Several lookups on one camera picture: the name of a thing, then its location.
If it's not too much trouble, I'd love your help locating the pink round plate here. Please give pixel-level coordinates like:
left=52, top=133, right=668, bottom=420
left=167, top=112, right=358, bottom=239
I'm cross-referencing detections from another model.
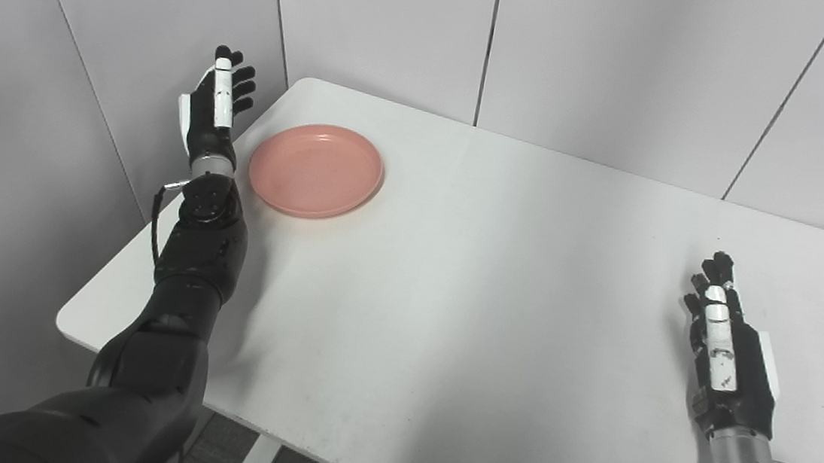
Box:
left=244, top=117, right=390, bottom=226

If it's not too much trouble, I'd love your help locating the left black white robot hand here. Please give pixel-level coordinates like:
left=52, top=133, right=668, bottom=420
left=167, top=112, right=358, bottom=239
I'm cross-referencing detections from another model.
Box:
left=172, top=41, right=261, bottom=169

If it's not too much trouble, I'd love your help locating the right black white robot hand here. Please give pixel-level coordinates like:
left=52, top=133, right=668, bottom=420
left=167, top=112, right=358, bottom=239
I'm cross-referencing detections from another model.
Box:
left=670, top=248, right=794, bottom=443

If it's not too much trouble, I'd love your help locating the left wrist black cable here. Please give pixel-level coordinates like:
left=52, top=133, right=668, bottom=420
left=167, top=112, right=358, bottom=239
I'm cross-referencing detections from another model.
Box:
left=145, top=175, right=196, bottom=273

